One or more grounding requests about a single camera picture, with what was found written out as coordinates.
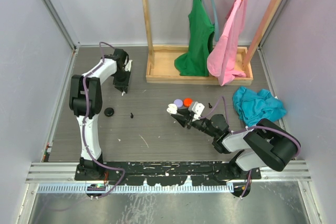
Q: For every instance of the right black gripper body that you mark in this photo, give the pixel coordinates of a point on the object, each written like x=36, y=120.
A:
x=199, y=124

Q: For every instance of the white earbud case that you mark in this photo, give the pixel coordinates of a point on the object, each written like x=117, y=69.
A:
x=172, y=108

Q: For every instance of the white slotted cable duct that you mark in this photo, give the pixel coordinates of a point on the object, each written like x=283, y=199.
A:
x=99, y=188

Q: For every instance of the green shirt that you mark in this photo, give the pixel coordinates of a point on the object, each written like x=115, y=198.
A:
x=194, y=61

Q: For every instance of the black earbud case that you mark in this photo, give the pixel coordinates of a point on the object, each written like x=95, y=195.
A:
x=109, y=112

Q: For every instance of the wooden clothes rack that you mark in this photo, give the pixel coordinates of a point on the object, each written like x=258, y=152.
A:
x=160, y=65

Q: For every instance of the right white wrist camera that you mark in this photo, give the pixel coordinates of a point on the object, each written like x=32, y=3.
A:
x=196, y=109

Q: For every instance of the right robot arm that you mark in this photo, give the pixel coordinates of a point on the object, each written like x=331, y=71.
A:
x=262, y=145

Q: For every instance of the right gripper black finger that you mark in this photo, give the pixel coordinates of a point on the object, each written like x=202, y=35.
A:
x=184, y=113
x=181, y=119

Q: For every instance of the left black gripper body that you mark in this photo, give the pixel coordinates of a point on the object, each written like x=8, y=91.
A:
x=121, y=80

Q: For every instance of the teal cloth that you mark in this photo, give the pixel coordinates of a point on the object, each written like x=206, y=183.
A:
x=253, y=106

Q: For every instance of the pink shirt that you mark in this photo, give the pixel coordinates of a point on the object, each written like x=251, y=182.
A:
x=221, y=61

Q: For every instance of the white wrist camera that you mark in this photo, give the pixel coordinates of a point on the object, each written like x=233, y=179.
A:
x=128, y=66
x=196, y=109

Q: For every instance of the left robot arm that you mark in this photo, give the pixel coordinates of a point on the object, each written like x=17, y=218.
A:
x=85, y=100

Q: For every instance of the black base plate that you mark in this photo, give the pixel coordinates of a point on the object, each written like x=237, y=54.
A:
x=206, y=173

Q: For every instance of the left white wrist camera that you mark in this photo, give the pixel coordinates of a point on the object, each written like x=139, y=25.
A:
x=128, y=66

